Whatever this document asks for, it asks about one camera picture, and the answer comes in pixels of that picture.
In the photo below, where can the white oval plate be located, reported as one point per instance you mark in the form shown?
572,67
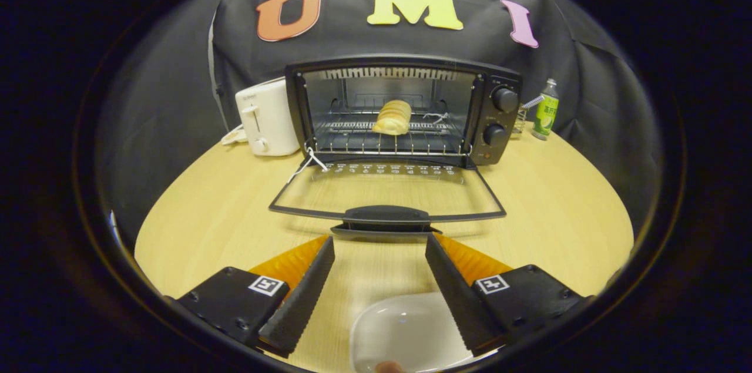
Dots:
405,326

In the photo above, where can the blue white striped item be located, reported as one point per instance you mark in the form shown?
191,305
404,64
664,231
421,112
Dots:
531,102

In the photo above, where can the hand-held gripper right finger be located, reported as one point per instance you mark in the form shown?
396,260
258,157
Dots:
464,302

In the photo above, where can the white pop-up toaster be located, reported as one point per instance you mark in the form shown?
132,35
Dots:
270,120

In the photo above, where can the black toaster oven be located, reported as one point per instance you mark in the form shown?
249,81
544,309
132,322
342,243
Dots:
499,126

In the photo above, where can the sliced yellow bread loaf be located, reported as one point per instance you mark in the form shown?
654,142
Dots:
392,117

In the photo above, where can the black backdrop cloth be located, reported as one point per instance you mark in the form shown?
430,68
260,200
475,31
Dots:
376,38

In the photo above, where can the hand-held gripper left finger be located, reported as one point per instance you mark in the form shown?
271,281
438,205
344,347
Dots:
299,305

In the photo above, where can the green label drink bottle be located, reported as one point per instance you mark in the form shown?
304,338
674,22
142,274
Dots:
545,117

